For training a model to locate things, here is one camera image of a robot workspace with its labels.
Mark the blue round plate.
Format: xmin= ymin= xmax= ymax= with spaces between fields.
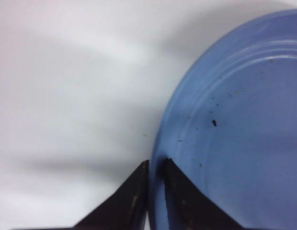
xmin=149 ymin=9 xmax=297 ymax=230

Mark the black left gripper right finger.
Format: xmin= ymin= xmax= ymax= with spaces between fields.
xmin=163 ymin=158 xmax=297 ymax=230

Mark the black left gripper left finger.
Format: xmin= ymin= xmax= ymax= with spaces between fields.
xmin=14 ymin=160 xmax=149 ymax=230

